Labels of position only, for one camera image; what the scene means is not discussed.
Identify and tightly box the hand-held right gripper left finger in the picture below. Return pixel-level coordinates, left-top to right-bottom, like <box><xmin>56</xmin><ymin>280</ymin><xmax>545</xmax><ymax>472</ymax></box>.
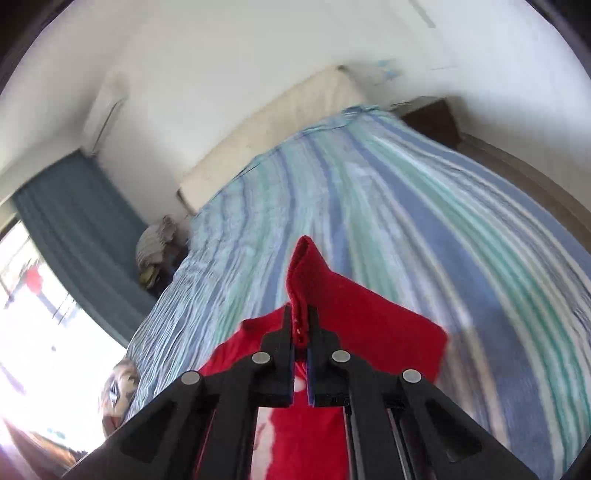
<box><xmin>62</xmin><ymin>305</ymin><xmax>296</xmax><ymax>480</ymax></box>

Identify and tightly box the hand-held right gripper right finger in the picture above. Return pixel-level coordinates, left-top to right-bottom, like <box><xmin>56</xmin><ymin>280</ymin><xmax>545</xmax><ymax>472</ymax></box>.
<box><xmin>306</xmin><ymin>306</ymin><xmax>539</xmax><ymax>480</ymax></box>

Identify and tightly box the pile of clothes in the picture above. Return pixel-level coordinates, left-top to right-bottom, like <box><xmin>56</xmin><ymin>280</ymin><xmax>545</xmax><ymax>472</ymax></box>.
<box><xmin>135</xmin><ymin>215</ymin><xmax>190</xmax><ymax>289</ymax></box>

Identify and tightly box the red garment with white print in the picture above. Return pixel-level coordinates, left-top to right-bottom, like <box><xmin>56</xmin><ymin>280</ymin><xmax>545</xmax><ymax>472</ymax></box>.
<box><xmin>194</xmin><ymin>308</ymin><xmax>352</xmax><ymax>480</ymax></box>

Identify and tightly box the printed pillow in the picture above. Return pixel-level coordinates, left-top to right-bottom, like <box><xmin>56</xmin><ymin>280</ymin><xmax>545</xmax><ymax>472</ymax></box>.
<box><xmin>97</xmin><ymin>357</ymin><xmax>141</xmax><ymax>437</ymax></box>

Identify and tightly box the blue green striped bed sheet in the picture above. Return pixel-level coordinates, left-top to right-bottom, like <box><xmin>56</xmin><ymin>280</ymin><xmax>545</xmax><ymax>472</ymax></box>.
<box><xmin>124</xmin><ymin>105</ymin><xmax>591</xmax><ymax>480</ymax></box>

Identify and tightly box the window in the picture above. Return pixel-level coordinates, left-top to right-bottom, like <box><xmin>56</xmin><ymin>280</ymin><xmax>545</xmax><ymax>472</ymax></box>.
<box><xmin>0</xmin><ymin>217</ymin><xmax>130</xmax><ymax>462</ymax></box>

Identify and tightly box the blue curtain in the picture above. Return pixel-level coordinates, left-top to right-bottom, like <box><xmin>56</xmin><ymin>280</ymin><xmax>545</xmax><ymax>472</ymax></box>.
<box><xmin>11</xmin><ymin>150</ymin><xmax>158</xmax><ymax>349</ymax></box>

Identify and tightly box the cream padded headboard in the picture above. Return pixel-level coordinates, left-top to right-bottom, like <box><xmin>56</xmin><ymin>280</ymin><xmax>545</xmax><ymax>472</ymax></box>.
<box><xmin>178</xmin><ymin>65</ymin><xmax>370</xmax><ymax>217</ymax></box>

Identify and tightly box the dark wooden nightstand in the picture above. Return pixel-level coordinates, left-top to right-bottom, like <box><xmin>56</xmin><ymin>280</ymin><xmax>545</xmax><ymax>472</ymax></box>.
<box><xmin>392</xmin><ymin>96</ymin><xmax>463</xmax><ymax>149</ymax></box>

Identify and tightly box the white wall air conditioner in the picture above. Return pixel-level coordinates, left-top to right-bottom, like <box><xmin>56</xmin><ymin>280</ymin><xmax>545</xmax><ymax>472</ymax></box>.
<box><xmin>83</xmin><ymin>74</ymin><xmax>131</xmax><ymax>156</ymax></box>

